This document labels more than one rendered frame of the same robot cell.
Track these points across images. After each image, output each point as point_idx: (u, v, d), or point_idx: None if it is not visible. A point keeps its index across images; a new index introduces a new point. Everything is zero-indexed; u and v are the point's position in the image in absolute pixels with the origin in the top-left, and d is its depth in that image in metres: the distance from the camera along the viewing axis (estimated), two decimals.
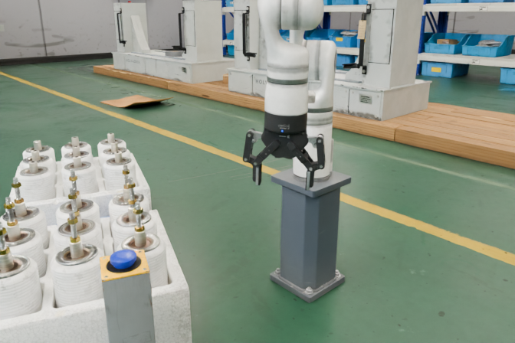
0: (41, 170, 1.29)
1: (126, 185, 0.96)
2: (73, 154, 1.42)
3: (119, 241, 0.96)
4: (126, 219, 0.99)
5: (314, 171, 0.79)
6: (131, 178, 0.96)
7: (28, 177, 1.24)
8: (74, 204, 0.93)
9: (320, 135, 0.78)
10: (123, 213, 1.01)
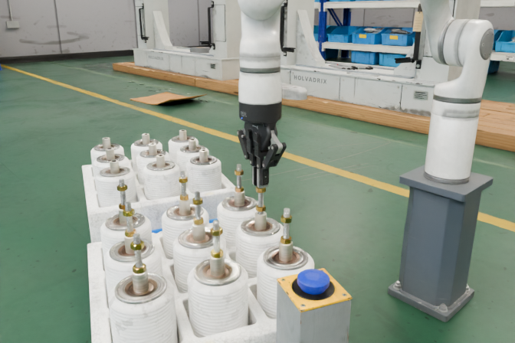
0: (123, 171, 1.15)
1: (255, 189, 0.83)
2: (150, 152, 1.28)
3: (246, 253, 0.82)
4: (252, 227, 0.85)
5: (262, 168, 0.79)
6: None
7: (111, 178, 1.10)
8: (199, 210, 0.79)
9: (281, 145, 0.75)
10: (247, 219, 0.87)
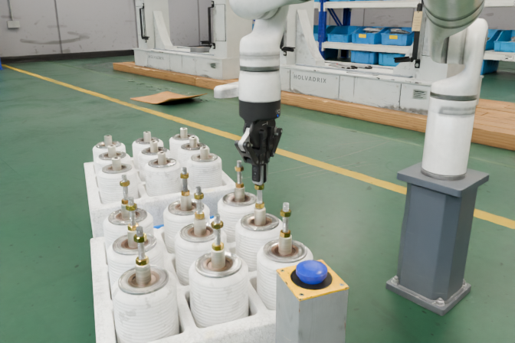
0: (124, 168, 1.16)
1: (259, 188, 0.83)
2: (151, 150, 1.30)
3: None
4: (267, 223, 0.86)
5: (267, 161, 0.84)
6: None
7: (113, 174, 1.12)
8: (200, 205, 0.80)
9: (275, 127, 0.86)
10: (267, 229, 0.83)
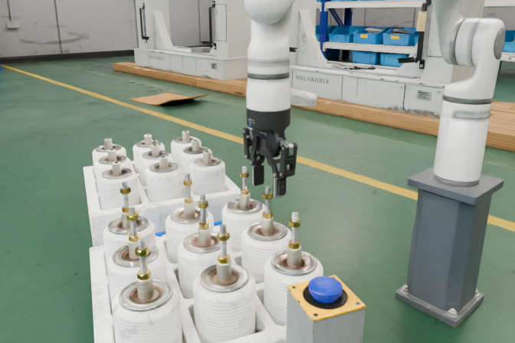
0: (125, 172, 1.13)
1: (265, 197, 0.80)
2: (152, 154, 1.26)
3: None
4: (266, 235, 0.81)
5: (279, 178, 0.75)
6: (267, 186, 0.80)
7: (113, 180, 1.08)
8: (205, 214, 0.77)
9: (291, 143, 0.72)
10: (251, 236, 0.80)
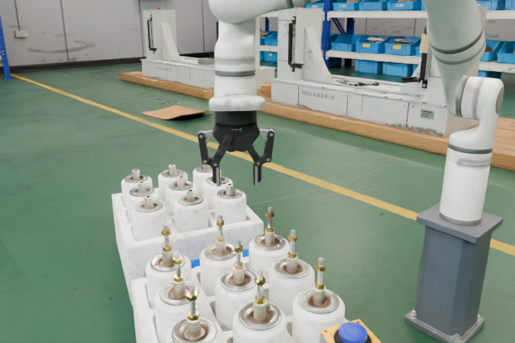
0: (155, 205, 1.23)
1: (296, 236, 0.91)
2: (178, 185, 1.36)
3: (269, 283, 0.93)
4: (287, 266, 0.94)
5: (211, 164, 0.82)
6: (292, 230, 0.90)
7: (146, 213, 1.19)
8: (236, 256, 0.87)
9: (200, 132, 0.79)
10: None
